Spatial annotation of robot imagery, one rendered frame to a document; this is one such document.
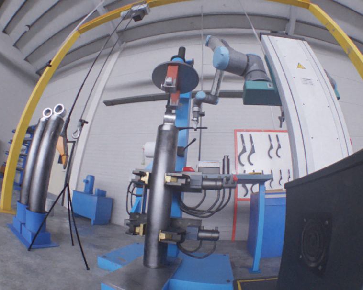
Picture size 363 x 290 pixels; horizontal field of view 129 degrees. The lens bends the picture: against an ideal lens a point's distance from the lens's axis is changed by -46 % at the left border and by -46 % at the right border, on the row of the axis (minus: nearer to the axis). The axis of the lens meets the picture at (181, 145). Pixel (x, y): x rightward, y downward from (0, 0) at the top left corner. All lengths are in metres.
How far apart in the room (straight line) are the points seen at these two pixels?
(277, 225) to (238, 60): 2.03
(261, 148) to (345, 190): 3.43
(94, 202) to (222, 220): 2.63
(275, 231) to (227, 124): 2.55
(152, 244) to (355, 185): 1.37
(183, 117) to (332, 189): 1.95
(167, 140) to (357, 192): 1.39
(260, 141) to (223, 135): 0.84
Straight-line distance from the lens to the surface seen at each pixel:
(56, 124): 2.04
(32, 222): 2.01
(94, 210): 3.55
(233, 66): 0.99
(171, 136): 1.49
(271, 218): 2.33
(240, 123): 3.86
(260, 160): 3.58
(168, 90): 1.65
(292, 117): 0.73
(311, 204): 0.39
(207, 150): 3.56
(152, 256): 1.47
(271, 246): 2.41
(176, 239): 1.37
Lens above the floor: 0.79
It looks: 20 degrees up
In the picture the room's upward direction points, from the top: 5 degrees clockwise
